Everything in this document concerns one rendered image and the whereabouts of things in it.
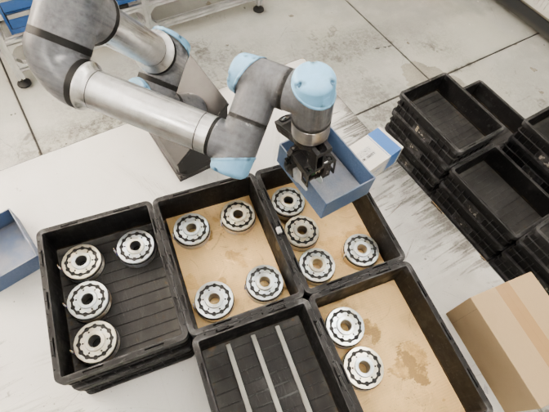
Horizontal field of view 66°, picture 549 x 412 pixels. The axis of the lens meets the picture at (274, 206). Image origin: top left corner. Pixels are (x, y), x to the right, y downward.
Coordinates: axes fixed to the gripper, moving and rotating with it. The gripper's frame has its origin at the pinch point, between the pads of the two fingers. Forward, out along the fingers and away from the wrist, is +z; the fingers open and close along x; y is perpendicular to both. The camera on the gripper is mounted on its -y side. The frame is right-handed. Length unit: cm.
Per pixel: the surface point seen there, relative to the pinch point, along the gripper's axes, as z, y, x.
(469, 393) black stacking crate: 24, 60, 11
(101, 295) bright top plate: 19, -6, -56
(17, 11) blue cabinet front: 62, -194, -54
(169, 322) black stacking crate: 24, 8, -45
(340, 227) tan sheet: 30.3, 6.7, 10.8
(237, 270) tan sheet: 26.3, 4.0, -22.8
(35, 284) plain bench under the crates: 33, -25, -76
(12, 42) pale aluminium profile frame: 76, -192, -65
